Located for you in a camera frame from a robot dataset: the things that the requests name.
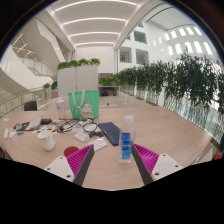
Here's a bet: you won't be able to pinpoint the green cat-print tote bag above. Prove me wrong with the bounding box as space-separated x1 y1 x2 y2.
67 89 100 120

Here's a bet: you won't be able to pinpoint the tangled black cables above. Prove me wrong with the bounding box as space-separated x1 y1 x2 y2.
57 117 105 138

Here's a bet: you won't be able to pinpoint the white cabinet with plants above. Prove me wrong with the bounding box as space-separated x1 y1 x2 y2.
56 58 101 98

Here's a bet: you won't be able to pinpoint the clear blue-labelled water bottle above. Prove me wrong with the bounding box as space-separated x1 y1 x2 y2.
117 115 137 164

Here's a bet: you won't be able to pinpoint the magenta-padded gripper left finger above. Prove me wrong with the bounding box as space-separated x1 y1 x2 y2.
43 143 95 187

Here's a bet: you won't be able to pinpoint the white shelf unit with plants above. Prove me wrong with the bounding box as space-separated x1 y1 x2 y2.
98 75 122 108

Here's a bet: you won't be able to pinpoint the flat black device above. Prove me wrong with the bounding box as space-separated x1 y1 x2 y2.
40 117 53 125

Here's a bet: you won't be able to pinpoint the potted green plant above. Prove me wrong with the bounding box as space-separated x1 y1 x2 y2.
42 80 58 99

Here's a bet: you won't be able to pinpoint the row of tall green plants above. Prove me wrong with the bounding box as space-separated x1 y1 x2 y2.
114 53 224 124

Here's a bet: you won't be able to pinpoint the colourful sticker sheet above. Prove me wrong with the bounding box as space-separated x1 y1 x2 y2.
31 124 58 134

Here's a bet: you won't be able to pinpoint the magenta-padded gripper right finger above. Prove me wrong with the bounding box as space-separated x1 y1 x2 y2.
130 143 184 186

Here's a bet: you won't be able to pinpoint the flat round red coaster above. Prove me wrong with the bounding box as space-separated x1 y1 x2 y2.
63 145 81 158

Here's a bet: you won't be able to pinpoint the white printed mug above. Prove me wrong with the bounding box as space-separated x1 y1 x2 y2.
37 129 58 152

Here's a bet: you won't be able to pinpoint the dark blue keyboard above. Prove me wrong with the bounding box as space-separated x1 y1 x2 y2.
97 121 123 147

